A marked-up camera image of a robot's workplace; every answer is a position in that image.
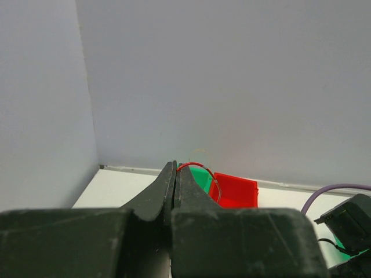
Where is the solid red wire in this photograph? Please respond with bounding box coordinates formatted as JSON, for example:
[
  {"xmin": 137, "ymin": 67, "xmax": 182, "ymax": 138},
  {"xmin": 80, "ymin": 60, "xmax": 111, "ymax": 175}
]
[{"xmin": 176, "ymin": 162, "xmax": 223, "ymax": 203}]

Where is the right green plastic bin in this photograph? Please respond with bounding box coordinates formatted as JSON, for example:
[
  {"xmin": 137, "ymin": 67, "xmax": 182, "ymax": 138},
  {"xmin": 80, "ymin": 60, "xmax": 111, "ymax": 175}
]
[{"xmin": 334, "ymin": 236, "xmax": 368, "ymax": 261}]

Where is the left green plastic bin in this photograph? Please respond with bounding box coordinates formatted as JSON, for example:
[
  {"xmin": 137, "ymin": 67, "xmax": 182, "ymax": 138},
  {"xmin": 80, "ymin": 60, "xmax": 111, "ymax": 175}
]
[{"xmin": 189, "ymin": 163, "xmax": 214, "ymax": 193}]

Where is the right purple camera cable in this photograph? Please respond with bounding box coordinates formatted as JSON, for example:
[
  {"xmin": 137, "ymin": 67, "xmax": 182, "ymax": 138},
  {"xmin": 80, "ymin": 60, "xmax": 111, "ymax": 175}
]
[{"xmin": 300, "ymin": 184, "xmax": 371, "ymax": 215}]

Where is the green plastic bin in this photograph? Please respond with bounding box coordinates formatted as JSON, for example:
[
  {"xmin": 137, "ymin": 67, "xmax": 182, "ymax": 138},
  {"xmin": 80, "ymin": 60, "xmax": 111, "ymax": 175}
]
[
  {"xmin": 189, "ymin": 163, "xmax": 214, "ymax": 193},
  {"xmin": 334, "ymin": 236, "xmax": 368, "ymax": 261}
]

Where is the red plastic bin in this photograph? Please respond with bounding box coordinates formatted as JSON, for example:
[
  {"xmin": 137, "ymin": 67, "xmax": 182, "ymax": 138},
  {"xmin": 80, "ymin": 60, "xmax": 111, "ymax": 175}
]
[{"xmin": 209, "ymin": 172, "xmax": 259, "ymax": 209}]

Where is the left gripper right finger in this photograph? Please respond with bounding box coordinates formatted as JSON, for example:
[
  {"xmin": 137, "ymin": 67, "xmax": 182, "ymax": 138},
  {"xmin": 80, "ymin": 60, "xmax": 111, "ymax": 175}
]
[{"xmin": 168, "ymin": 163, "xmax": 331, "ymax": 278}]

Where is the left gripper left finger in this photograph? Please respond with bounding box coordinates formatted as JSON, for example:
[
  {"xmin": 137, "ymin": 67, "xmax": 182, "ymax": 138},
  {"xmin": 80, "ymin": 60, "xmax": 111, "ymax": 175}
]
[{"xmin": 1, "ymin": 162, "xmax": 177, "ymax": 277}]

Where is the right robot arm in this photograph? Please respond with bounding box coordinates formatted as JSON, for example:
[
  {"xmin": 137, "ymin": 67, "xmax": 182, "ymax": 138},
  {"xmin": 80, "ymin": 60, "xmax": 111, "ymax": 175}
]
[{"xmin": 315, "ymin": 194, "xmax": 370, "ymax": 277}]

